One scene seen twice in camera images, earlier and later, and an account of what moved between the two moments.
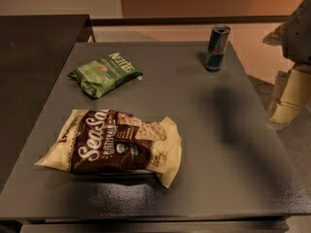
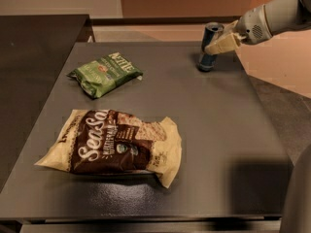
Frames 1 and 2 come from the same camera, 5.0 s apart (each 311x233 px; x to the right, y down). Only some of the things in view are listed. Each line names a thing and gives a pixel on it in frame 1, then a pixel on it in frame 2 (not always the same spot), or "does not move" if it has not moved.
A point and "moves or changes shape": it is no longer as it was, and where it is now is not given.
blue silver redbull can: (217, 47) moves or changes shape
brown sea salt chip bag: (103, 141) does not move
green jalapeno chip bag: (101, 77) does not move
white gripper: (298, 38) → (252, 27)
